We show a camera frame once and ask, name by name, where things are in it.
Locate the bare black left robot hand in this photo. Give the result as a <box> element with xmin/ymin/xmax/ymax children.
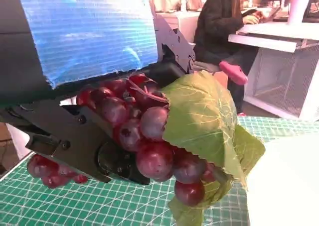
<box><xmin>0</xmin><ymin>0</ymin><xmax>196</xmax><ymax>186</ymax></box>

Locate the red toy grape bunch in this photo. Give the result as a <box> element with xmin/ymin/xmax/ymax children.
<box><xmin>26</xmin><ymin>70</ymin><xmax>266</xmax><ymax>226</ymax></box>

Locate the white plate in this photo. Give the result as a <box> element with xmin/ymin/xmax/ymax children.
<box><xmin>245</xmin><ymin>136</ymin><xmax>319</xmax><ymax>226</ymax></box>

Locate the person seated at desk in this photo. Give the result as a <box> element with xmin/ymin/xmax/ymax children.
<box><xmin>193</xmin><ymin>0</ymin><xmax>269</xmax><ymax>113</ymax></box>

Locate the wooden box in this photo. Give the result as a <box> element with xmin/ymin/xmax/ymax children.
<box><xmin>0</xmin><ymin>121</ymin><xmax>28</xmax><ymax>174</ymax></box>

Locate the green cutting mat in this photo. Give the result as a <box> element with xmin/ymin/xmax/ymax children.
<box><xmin>0</xmin><ymin>113</ymin><xmax>319</xmax><ymax>226</ymax></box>

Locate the white desk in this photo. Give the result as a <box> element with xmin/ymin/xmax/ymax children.
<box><xmin>228</xmin><ymin>6</ymin><xmax>319</xmax><ymax>54</ymax></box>

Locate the white jug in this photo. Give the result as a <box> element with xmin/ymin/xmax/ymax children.
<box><xmin>281</xmin><ymin>0</ymin><xmax>314</xmax><ymax>25</ymax></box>

